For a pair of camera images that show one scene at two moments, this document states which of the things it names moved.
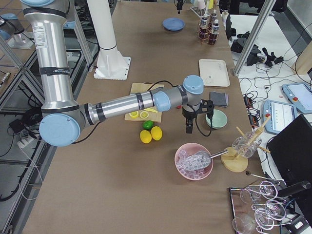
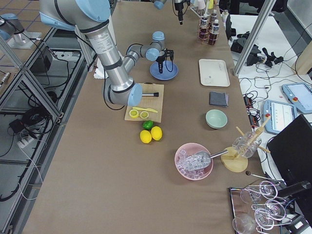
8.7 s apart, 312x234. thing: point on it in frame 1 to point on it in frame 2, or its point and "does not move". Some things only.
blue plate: [173, 24] to [170, 70]
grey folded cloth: [220, 99] does not move
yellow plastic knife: [150, 109] does not move
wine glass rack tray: [257, 209] does not move
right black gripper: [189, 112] to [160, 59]
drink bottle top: [204, 31] does not move
